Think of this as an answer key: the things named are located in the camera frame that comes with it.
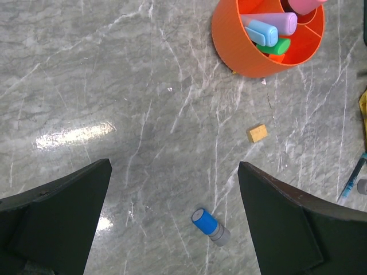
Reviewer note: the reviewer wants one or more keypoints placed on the small tan eraser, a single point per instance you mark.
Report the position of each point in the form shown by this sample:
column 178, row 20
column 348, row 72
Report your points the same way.
column 257, row 133

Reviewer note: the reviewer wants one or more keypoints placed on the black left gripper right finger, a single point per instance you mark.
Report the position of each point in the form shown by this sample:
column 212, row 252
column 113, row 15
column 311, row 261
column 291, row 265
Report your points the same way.
column 294, row 232

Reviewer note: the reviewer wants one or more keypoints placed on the pink tube of crayons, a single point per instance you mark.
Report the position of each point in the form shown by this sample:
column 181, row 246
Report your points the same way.
column 304, row 7

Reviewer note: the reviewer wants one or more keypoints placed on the dark blue pen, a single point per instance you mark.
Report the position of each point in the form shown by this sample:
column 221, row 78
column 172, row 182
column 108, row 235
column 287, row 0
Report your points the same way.
column 351, row 181

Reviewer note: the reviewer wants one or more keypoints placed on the thin green-tipped white marker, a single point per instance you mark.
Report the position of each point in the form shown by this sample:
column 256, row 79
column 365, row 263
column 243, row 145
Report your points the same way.
column 279, row 48

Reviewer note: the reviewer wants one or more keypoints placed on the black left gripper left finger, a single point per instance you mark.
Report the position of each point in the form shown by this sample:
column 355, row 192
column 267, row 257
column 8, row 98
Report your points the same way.
column 53, row 225

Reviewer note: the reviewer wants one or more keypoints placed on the blue grey cylinder cap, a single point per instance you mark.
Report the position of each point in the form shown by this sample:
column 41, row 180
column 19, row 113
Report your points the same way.
column 206, row 223

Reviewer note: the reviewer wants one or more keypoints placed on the small grey round lid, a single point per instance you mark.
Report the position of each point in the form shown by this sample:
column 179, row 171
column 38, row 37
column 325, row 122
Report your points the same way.
column 362, row 186

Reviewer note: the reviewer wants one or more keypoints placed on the purple pink highlighter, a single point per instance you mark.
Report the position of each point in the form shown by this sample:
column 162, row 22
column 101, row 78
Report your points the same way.
column 286, row 23

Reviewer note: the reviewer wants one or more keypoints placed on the blue-capped clear highlighter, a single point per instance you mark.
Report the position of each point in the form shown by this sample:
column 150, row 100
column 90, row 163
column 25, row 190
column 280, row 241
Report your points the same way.
column 261, row 33

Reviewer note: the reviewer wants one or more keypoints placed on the yellow folded cloth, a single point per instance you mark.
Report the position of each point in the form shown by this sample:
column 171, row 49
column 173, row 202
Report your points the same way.
column 363, row 108

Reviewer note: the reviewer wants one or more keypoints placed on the orange round desk organizer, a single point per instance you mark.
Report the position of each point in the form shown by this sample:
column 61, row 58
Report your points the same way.
column 241, row 55

